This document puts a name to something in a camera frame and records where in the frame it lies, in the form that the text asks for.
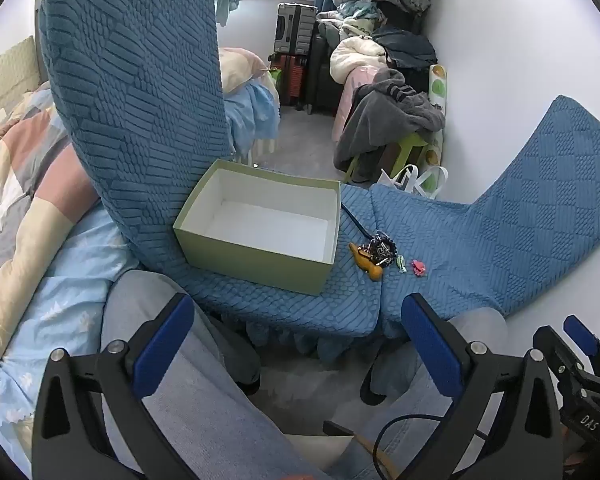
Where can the light blue blanket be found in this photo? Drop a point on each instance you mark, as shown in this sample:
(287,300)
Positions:
(255,115)

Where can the pink quilt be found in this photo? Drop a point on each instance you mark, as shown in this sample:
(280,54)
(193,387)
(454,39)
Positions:
(352,100)

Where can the cream duvet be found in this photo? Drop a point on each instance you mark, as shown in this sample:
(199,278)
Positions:
(355,57)

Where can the light blue bedsheet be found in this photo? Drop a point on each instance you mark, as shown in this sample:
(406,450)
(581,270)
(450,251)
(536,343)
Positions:
(55,300)

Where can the peach pillow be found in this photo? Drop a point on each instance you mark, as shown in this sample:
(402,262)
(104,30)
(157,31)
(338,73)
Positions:
(240,67)

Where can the person's leg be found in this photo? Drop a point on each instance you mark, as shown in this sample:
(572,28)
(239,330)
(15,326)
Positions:
(205,385)
(415,425)

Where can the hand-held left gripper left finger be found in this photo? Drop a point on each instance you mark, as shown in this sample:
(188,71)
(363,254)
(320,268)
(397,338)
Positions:
(162,345)

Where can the pastel patchwork quilt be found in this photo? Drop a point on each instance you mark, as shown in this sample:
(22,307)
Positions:
(20,185)

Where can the blue textured chair cover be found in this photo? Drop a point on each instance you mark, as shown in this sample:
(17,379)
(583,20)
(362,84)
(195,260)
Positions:
(480,240)
(130,85)

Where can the dark navy clothes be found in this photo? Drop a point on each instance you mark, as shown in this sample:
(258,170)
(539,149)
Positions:
(405,47)

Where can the green stool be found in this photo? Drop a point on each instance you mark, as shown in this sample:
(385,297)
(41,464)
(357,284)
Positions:
(410,142)

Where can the teal hanging garment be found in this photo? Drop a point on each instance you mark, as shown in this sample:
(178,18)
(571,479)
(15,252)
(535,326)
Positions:
(225,2)

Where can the green hair clip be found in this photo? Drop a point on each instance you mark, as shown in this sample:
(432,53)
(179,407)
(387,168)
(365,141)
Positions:
(401,263)

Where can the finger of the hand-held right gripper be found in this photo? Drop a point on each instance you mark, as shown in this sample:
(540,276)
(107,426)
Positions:
(555,347)
(578,332)

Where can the black chair base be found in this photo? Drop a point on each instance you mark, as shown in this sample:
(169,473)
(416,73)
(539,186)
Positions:
(375,385)
(242,360)

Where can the grey suitcase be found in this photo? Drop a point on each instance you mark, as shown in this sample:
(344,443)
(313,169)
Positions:
(295,27)

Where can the white tote bag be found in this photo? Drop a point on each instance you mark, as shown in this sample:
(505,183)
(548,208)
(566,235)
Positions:
(395,180)

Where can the red suitcase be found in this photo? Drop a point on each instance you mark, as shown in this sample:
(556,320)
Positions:
(295,77)

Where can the person's right leg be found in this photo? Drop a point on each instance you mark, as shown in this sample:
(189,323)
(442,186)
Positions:
(415,425)

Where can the light green cardboard box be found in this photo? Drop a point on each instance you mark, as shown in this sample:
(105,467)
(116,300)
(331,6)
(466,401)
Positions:
(250,265)

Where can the orange gourd pendant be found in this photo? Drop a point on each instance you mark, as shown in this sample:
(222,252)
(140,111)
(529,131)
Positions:
(367,265)

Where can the grey fleece blanket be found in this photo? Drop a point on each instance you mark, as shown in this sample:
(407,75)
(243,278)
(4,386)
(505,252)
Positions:
(380,120)

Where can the green bag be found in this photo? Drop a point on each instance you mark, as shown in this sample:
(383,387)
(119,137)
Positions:
(276,79)

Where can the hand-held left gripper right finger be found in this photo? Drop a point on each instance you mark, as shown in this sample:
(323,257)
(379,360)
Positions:
(432,345)

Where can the pink hair clip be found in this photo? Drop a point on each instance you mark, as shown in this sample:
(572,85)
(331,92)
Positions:
(419,267)

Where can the person's left leg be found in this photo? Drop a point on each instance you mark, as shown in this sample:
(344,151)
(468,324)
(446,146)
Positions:
(205,385)

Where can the beige quilted headboard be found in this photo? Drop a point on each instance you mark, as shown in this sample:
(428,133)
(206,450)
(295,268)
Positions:
(5,75)

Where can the beige black woven bangle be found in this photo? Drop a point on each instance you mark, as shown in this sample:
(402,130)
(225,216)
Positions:
(382,249)

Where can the white dotted board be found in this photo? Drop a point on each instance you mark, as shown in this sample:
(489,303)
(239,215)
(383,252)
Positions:
(437,85)

